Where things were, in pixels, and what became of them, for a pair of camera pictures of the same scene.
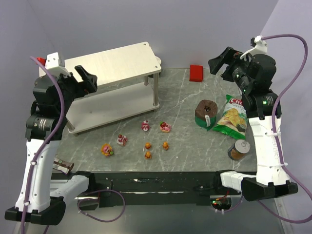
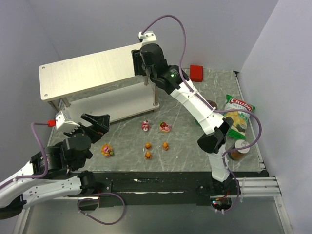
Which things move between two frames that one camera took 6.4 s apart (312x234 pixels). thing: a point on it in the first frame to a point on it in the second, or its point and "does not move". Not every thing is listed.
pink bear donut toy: x=164 y=127 does not move
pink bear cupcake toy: x=145 y=125 does not move
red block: x=196 y=73 does not move
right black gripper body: x=229 y=66 to x=136 y=62
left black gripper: x=79 y=84 to x=91 y=130
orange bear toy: x=165 y=146 does not move
